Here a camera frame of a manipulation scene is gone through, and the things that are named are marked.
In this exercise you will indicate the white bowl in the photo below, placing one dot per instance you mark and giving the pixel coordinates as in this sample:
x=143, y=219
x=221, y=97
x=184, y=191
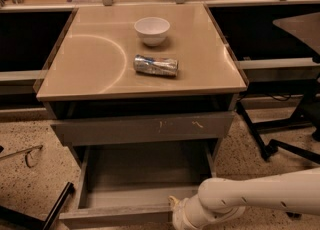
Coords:
x=152, y=31

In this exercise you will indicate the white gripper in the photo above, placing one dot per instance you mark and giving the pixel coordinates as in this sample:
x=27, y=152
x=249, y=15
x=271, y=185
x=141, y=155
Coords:
x=180, y=213

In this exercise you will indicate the crushed silver can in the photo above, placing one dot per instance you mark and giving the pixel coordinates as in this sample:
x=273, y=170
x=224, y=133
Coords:
x=156, y=66

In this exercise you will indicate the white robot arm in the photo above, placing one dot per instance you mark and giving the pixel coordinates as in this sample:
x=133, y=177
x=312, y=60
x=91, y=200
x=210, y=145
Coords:
x=219, y=199

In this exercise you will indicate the thin metal rod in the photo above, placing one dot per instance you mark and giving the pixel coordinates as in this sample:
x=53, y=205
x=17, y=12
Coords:
x=26, y=152

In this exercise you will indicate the black table frame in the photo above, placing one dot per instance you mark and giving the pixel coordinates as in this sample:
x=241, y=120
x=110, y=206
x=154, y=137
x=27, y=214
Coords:
x=295, y=120

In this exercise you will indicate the grey drawer cabinet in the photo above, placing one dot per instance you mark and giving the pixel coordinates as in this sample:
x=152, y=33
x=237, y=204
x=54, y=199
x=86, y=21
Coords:
x=92, y=73

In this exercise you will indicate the grey drawer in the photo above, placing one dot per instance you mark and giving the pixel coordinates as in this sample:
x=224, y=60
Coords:
x=127, y=184
x=141, y=129

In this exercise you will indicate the grey top drawer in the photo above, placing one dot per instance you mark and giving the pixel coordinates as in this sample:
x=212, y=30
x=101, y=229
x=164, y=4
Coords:
x=141, y=129

